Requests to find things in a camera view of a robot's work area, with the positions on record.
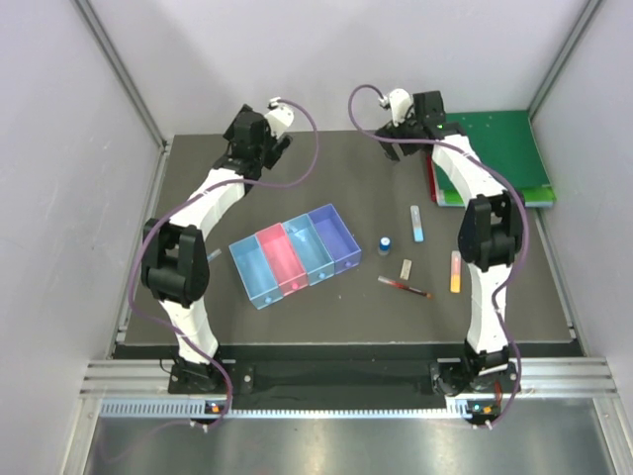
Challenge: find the red folder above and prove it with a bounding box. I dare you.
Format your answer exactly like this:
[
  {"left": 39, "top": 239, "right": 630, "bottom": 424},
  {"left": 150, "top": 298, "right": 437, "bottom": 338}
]
[{"left": 426, "top": 154, "right": 438, "bottom": 204}]

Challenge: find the dark green binder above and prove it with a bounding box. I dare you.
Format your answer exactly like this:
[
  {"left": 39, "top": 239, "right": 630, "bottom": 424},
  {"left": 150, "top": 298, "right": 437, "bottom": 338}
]
[{"left": 446, "top": 110, "right": 551, "bottom": 200}]

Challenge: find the pink plastic tray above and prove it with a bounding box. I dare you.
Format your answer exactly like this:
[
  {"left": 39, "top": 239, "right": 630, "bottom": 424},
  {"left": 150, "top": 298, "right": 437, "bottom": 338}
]
[{"left": 255, "top": 223, "right": 309, "bottom": 296}]

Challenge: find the light blue tray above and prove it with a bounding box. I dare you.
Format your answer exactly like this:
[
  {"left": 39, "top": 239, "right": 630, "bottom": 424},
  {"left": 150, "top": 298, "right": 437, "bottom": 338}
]
[
  {"left": 282, "top": 214, "right": 334, "bottom": 286},
  {"left": 229, "top": 235, "right": 283, "bottom": 310}
]

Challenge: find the light green folder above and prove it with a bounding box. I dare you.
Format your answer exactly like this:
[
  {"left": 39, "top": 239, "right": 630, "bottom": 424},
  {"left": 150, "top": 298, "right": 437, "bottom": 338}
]
[{"left": 434, "top": 185, "right": 558, "bottom": 208}]

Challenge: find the purple plastic tray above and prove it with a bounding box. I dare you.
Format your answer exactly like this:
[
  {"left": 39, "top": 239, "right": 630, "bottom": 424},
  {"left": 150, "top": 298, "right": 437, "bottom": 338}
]
[{"left": 308, "top": 204, "right": 362, "bottom": 274}]

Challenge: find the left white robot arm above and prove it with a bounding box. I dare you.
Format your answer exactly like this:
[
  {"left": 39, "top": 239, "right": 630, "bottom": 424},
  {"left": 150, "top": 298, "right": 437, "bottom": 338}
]
[{"left": 140, "top": 99, "right": 294, "bottom": 394}]

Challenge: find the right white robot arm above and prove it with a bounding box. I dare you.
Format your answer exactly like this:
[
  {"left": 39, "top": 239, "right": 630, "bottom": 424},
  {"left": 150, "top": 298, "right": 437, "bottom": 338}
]
[{"left": 376, "top": 88, "right": 524, "bottom": 396}]

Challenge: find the blue grey eraser stick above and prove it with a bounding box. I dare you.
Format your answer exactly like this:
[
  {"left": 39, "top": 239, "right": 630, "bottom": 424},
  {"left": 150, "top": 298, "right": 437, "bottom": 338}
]
[{"left": 409, "top": 205, "right": 424, "bottom": 242}]

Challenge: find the blue pen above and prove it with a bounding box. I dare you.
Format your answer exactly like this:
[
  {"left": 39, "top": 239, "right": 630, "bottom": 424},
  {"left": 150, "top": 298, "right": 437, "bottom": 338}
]
[{"left": 207, "top": 248, "right": 222, "bottom": 262}]

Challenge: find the blue cap bottle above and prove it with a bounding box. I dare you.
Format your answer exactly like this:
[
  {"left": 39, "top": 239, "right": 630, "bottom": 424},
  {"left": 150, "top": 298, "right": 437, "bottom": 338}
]
[{"left": 378, "top": 237, "right": 392, "bottom": 256}]

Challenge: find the small grey eraser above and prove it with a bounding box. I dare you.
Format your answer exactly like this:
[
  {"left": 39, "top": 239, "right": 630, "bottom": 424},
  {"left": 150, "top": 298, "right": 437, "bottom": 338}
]
[{"left": 400, "top": 259, "right": 412, "bottom": 280}]

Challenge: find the red pen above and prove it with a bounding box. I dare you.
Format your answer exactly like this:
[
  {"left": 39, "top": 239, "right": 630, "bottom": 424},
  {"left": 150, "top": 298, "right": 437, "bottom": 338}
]
[{"left": 377, "top": 276, "right": 433, "bottom": 299}]

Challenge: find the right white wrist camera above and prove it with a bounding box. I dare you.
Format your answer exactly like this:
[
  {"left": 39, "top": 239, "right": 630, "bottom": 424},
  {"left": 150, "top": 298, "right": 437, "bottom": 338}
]
[{"left": 379, "top": 88, "right": 413, "bottom": 127}]

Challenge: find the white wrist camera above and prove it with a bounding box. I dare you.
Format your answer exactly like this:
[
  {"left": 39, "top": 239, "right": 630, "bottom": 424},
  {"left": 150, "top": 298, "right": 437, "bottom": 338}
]
[
  {"left": 264, "top": 97, "right": 295, "bottom": 139},
  {"left": 379, "top": 88, "right": 413, "bottom": 127}
]

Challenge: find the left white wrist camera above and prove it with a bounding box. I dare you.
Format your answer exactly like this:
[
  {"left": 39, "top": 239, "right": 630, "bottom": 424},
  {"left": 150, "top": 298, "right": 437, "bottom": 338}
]
[{"left": 264, "top": 97, "right": 295, "bottom": 139}]

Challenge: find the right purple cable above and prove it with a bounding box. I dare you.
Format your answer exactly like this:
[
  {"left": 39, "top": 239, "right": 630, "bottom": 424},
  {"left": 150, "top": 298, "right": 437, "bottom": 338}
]
[{"left": 347, "top": 84, "right": 531, "bottom": 430}]

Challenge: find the purple cable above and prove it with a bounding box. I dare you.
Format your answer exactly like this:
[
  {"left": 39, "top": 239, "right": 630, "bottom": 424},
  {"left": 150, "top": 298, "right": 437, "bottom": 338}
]
[
  {"left": 347, "top": 84, "right": 531, "bottom": 430},
  {"left": 127, "top": 98, "right": 320, "bottom": 446}
]

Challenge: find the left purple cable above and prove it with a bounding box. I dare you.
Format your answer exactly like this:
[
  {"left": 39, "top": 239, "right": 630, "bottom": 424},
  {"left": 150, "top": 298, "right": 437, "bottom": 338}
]
[{"left": 127, "top": 98, "right": 320, "bottom": 446}]

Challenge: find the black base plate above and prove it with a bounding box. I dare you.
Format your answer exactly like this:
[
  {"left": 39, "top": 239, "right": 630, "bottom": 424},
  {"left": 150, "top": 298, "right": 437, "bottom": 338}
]
[{"left": 167, "top": 355, "right": 523, "bottom": 410}]

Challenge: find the grey cable duct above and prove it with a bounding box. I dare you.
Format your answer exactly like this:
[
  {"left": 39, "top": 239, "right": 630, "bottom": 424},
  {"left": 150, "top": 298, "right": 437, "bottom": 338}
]
[{"left": 98, "top": 394, "right": 500, "bottom": 422}]

